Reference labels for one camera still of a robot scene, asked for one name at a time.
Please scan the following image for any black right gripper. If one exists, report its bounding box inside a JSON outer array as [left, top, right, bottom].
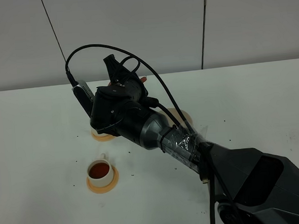
[[90, 54, 161, 136]]

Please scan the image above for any brown clay teapot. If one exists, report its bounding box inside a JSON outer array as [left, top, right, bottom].
[[108, 76, 147, 86]]

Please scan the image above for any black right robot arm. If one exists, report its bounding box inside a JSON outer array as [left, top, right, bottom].
[[90, 55, 299, 224]]

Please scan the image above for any beige round teapot coaster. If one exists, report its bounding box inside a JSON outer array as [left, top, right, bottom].
[[159, 108, 194, 128]]

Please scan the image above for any far white teacup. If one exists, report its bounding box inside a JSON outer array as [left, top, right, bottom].
[[91, 126, 108, 138]]

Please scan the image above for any white teacup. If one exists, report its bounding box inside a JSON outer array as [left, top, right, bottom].
[[87, 154, 114, 188], [91, 126, 108, 138]]

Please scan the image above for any far orange saucer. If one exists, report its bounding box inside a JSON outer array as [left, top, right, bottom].
[[91, 132, 115, 142]]

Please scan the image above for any orange saucer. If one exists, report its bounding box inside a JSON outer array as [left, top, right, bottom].
[[86, 166, 119, 194], [91, 132, 115, 142]]

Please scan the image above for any near white teacup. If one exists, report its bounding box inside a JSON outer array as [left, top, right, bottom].
[[87, 154, 114, 188]]

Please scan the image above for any near orange saucer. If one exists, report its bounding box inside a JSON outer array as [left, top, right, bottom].
[[86, 166, 119, 194]]

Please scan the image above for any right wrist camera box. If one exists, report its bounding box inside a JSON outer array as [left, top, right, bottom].
[[72, 80, 94, 118]]

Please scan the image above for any black camera cable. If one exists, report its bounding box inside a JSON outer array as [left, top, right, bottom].
[[64, 35, 243, 224]]

